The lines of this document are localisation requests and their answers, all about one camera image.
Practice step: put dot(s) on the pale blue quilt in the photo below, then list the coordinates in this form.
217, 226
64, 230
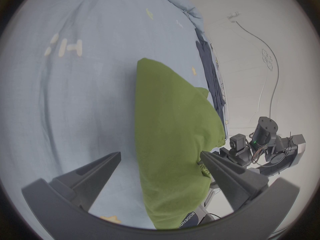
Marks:
180, 4

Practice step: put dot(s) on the green shorts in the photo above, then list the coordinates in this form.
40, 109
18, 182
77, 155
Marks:
170, 134

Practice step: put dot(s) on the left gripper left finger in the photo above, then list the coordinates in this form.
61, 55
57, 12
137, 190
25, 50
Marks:
95, 181

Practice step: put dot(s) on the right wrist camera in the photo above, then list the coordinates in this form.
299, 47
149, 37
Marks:
237, 142

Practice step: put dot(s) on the dark blue T-shirt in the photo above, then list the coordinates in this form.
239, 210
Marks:
212, 84

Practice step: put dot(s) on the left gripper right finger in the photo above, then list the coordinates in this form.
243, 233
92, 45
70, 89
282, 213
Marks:
230, 181

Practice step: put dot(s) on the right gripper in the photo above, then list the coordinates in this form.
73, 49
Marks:
240, 160

